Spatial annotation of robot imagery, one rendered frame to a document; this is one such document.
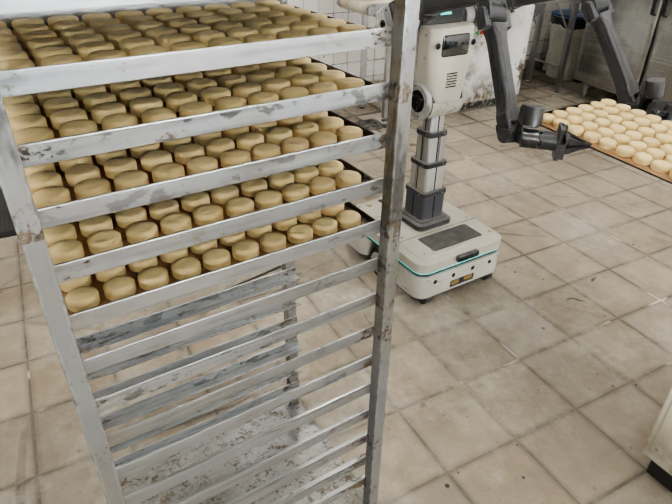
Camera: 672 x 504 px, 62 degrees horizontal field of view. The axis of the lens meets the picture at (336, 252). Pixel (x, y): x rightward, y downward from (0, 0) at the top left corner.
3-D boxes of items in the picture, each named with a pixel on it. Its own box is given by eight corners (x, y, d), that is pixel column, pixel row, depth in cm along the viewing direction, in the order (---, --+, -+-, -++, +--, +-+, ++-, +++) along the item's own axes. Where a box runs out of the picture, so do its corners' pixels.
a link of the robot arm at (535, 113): (516, 137, 180) (496, 138, 176) (524, 100, 176) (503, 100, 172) (545, 145, 170) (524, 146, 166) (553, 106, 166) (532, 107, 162)
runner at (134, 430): (376, 324, 130) (377, 314, 128) (383, 331, 128) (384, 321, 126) (87, 444, 100) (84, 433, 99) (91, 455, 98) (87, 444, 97)
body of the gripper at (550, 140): (568, 129, 163) (541, 127, 164) (559, 162, 168) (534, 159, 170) (565, 122, 168) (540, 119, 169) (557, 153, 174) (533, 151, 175)
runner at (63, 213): (388, 140, 106) (389, 125, 104) (397, 145, 104) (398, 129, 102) (14, 226, 76) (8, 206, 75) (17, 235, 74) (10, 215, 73)
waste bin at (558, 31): (601, 78, 608) (618, 13, 573) (566, 84, 587) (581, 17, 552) (563, 67, 649) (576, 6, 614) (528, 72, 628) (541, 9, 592)
